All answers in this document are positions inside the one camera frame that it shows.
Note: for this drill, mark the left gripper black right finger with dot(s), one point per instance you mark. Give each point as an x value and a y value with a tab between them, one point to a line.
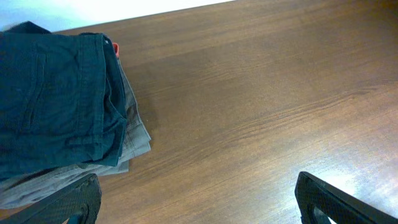
320	202

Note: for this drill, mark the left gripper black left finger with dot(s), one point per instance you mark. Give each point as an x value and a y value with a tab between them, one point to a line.
77	203

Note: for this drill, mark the navy blue garment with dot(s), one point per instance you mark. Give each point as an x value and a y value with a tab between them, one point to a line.
62	100

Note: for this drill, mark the grey folded garment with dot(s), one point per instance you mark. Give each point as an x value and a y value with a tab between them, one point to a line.
31	188

